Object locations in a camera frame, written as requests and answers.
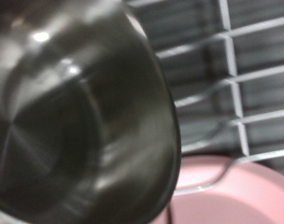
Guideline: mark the stainless steel pot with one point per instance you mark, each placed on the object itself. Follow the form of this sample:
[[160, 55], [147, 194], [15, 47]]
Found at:
[[79, 118]]

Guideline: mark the pink plastic plate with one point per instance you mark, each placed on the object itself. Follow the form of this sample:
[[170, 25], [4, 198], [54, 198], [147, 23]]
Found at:
[[235, 199]]

